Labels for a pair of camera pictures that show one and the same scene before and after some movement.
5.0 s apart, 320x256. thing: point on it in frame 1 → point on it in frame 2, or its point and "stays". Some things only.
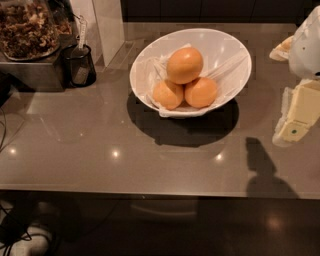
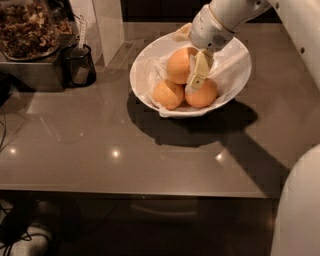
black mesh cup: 78,65 stays
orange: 200,92 stays
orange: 184,65 stays
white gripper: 306,46 → 207,32
